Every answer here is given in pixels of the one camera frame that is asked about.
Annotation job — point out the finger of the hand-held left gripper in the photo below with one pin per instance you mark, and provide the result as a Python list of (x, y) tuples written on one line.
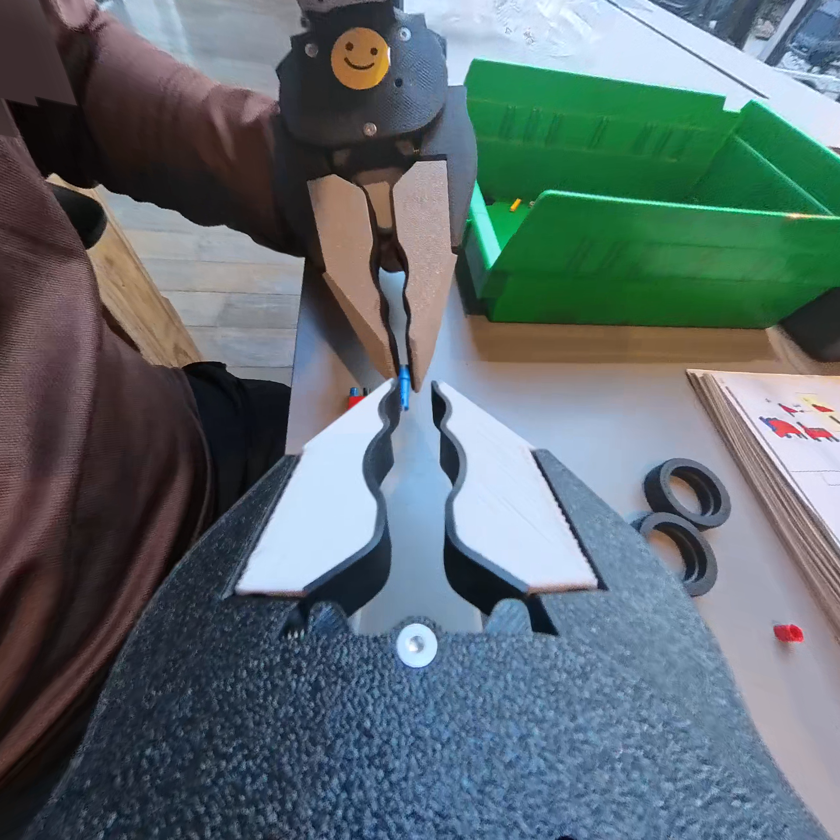
[(430, 249), (344, 249)]

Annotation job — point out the red beam assembly blue pins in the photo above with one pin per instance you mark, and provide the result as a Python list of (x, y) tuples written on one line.
[(355, 398)]

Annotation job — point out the clear plastic bag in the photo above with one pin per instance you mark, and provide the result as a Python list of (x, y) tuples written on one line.
[(551, 23)]

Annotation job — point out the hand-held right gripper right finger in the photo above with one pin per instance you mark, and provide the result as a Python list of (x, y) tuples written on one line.
[(518, 525)]

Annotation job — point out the grey desk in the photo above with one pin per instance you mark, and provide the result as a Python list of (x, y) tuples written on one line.
[(590, 394)]

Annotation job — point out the open instruction booklet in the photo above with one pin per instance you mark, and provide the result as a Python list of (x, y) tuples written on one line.
[(774, 446)]

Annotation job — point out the small red bush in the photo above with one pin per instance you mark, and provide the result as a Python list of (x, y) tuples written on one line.
[(787, 632)]

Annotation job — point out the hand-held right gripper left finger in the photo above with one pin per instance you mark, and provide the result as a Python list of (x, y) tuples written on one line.
[(315, 518)]

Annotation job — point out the green plastic bin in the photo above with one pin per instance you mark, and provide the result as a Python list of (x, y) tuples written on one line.
[(623, 262)]

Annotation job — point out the black chair armrest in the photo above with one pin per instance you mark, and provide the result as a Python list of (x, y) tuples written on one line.
[(79, 213)]

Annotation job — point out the blue connector pin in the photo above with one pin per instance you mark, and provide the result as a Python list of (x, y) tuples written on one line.
[(403, 388)]

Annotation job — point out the person's left forearm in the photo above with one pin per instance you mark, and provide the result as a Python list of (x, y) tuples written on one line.
[(197, 131)]

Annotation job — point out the black rubber tyre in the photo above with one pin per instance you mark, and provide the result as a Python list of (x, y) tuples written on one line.
[(705, 564), (656, 485)]

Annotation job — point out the wooden plank furniture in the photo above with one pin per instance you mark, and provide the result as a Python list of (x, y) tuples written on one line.
[(138, 302)]

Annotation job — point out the black tumbler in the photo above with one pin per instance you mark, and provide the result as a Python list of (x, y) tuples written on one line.
[(814, 328)]

